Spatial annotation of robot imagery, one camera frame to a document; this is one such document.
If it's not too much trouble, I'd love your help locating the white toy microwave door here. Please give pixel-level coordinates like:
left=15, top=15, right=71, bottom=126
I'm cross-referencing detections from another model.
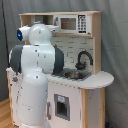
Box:
left=54, top=14, right=91, bottom=34

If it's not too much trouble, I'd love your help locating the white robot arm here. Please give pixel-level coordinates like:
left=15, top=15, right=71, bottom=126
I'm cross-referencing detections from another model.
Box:
left=9, top=22, right=64, bottom=128

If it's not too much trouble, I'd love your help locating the wooden toy kitchen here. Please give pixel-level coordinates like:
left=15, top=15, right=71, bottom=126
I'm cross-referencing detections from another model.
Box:
left=7, top=11, right=114, bottom=128

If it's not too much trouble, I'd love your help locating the grey toy sink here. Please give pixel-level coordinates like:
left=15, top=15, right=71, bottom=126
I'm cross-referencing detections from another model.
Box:
left=59, top=68, right=92, bottom=81

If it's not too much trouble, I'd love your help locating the black toy faucet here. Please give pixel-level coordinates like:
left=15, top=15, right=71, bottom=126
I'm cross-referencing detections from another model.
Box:
left=75, top=51, right=93, bottom=70

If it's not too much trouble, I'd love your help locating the white dishwasher door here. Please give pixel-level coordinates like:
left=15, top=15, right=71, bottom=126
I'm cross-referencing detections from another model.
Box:
left=48, top=84, right=81, bottom=128

